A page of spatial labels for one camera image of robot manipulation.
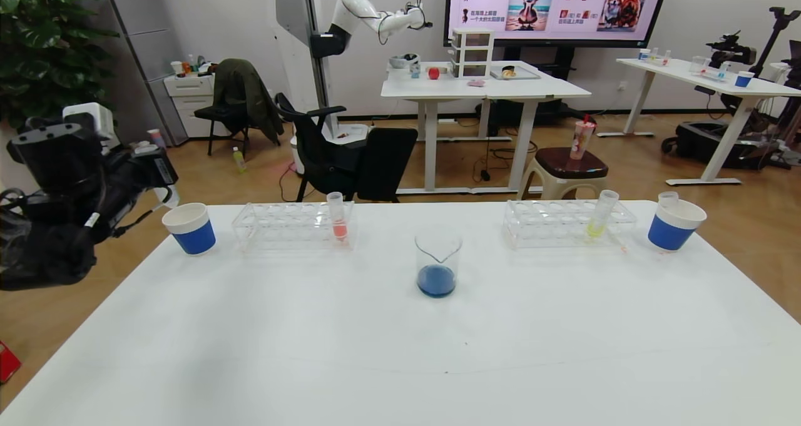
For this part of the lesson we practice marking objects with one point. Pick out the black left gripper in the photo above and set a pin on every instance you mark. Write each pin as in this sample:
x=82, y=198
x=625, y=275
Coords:
x=164, y=171

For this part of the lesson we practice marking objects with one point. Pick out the test tube with orange-red pigment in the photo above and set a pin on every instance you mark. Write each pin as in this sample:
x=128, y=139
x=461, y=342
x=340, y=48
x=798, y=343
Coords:
x=668, y=197

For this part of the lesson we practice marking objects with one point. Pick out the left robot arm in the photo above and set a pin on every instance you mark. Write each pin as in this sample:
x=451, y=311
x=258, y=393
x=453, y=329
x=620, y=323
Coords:
x=37, y=251

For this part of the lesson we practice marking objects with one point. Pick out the clear plastic test tube rack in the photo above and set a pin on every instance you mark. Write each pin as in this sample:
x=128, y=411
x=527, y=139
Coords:
x=554, y=226
x=294, y=226

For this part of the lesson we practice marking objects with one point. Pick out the test tube with pink-red pigment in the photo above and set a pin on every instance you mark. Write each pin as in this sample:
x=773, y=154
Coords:
x=338, y=216

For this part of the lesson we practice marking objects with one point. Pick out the clear glass beaker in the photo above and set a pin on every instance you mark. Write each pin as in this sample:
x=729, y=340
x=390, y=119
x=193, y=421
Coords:
x=437, y=282

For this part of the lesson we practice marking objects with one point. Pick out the test tube with yellow pigment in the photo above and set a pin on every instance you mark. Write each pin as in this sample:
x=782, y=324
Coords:
x=602, y=213

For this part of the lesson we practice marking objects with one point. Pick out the small clear beaker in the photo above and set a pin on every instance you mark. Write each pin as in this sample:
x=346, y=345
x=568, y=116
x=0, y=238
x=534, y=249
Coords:
x=697, y=65

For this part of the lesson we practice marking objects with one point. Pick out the blue white paper cup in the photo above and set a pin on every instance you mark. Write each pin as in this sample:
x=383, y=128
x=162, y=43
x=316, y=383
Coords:
x=193, y=234
x=671, y=231

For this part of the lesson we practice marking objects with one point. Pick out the purple cup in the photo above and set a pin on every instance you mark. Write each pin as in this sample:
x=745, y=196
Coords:
x=156, y=137

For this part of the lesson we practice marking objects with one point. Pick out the green drink bottle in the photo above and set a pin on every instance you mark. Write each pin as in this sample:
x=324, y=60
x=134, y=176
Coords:
x=239, y=161

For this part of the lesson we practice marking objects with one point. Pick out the black four-legged chair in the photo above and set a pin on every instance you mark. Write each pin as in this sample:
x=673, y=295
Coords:
x=219, y=113

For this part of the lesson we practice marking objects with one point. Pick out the white drawer cabinet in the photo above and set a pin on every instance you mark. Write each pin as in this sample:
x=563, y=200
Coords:
x=188, y=93

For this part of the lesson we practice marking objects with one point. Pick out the dark green jacket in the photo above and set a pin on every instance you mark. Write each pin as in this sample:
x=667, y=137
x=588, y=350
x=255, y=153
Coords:
x=244, y=90

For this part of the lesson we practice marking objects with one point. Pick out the tall grey metal cabinet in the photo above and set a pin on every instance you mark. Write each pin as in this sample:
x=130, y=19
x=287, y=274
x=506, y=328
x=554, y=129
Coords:
x=150, y=38

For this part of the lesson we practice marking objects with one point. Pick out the large green potted plant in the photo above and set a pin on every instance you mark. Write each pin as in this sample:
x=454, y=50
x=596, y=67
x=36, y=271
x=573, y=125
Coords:
x=44, y=38

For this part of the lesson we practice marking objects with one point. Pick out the black office chair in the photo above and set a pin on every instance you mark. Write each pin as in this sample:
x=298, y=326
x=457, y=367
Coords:
x=382, y=162

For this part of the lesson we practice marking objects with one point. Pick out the white humanoid robot on column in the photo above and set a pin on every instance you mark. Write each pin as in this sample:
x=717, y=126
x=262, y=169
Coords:
x=294, y=13

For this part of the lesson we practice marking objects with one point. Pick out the red flat object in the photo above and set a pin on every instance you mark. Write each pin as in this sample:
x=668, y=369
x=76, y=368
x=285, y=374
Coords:
x=7, y=363

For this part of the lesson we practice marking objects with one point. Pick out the grey bowl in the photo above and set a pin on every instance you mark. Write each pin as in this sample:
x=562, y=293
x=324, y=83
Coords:
x=400, y=62

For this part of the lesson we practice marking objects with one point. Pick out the red apple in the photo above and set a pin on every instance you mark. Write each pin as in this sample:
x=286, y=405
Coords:
x=433, y=73

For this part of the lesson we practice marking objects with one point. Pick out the pink small object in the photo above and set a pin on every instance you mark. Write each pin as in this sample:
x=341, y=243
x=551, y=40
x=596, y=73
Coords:
x=476, y=83

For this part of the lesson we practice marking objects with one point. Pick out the clear desktop drawer organizer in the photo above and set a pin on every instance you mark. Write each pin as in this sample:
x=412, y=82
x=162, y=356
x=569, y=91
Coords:
x=472, y=52

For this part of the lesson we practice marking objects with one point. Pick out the white double standing desk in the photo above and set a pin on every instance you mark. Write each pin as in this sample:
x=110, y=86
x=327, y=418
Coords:
x=500, y=89

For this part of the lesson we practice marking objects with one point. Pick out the grey tray with food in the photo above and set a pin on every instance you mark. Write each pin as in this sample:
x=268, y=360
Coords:
x=514, y=73

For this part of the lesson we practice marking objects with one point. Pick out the black screen stand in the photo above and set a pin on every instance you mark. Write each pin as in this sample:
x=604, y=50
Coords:
x=541, y=55

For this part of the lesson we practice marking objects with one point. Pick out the brown topped plastic stool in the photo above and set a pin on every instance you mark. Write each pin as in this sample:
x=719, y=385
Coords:
x=566, y=162

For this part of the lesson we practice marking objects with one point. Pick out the drink cup with red straw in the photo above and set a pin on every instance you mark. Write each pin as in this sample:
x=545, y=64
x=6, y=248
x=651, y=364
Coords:
x=579, y=140

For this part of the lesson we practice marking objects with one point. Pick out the small blue paper cup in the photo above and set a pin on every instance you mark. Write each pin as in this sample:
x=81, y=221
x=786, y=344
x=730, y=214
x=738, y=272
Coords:
x=643, y=55
x=744, y=79

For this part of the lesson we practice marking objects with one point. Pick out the white long desk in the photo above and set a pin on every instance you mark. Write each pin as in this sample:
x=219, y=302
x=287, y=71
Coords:
x=688, y=74

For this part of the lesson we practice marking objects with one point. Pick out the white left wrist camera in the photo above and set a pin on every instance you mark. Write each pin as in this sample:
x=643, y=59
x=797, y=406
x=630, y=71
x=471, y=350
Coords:
x=91, y=122

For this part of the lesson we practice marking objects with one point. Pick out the large wall display screen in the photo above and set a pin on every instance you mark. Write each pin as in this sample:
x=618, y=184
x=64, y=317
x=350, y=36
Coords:
x=488, y=7

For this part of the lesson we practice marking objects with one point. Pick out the black camera rig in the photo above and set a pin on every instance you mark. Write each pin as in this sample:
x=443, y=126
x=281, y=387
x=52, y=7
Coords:
x=729, y=50

